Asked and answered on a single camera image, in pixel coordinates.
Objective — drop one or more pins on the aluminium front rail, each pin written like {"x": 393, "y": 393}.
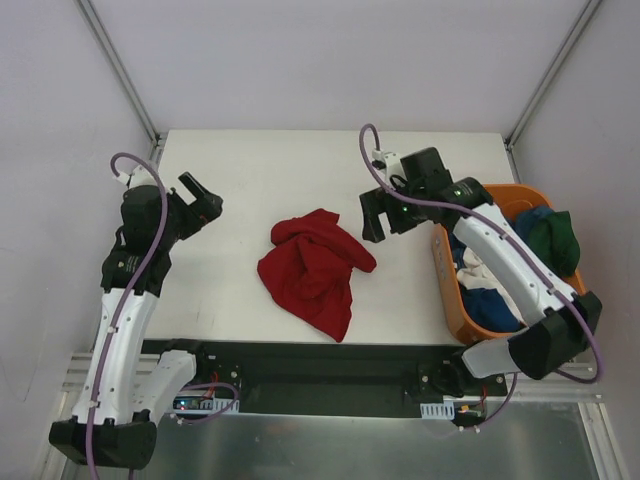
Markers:
{"x": 553, "y": 389}

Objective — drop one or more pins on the green t-shirt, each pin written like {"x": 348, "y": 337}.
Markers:
{"x": 553, "y": 240}

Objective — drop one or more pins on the white t-shirt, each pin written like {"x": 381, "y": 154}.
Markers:
{"x": 474, "y": 274}

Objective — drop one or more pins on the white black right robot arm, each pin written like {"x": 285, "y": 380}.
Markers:
{"x": 559, "y": 321}

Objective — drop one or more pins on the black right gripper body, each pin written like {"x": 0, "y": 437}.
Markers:
{"x": 388, "y": 214}

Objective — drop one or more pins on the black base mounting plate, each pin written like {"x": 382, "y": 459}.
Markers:
{"x": 384, "y": 381}

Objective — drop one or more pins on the left aluminium frame post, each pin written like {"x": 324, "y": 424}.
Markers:
{"x": 91, "y": 17}

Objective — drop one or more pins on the blue t-shirt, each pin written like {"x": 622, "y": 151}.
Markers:
{"x": 497, "y": 310}

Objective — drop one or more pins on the white cable duct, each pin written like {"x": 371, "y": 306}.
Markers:
{"x": 438, "y": 411}
{"x": 200, "y": 406}

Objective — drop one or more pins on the right aluminium frame post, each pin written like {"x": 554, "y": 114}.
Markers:
{"x": 568, "y": 44}

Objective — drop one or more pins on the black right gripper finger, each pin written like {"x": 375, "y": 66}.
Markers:
{"x": 373, "y": 201}
{"x": 372, "y": 228}

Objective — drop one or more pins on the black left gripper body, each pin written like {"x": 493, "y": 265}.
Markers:
{"x": 198, "y": 203}

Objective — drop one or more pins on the left white cable duct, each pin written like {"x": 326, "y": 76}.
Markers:
{"x": 200, "y": 406}

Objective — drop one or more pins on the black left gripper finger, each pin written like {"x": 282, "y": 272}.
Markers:
{"x": 196, "y": 189}
{"x": 208, "y": 207}

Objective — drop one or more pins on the right white cable duct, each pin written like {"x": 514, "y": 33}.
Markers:
{"x": 438, "y": 411}

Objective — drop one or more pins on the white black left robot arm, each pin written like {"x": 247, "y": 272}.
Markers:
{"x": 115, "y": 421}

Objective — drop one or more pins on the aluminium frame post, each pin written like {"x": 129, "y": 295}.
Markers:
{"x": 568, "y": 44}
{"x": 91, "y": 17}

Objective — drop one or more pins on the red t-shirt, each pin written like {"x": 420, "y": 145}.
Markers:
{"x": 308, "y": 271}

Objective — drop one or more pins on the orange plastic laundry basket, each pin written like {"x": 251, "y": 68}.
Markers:
{"x": 452, "y": 300}

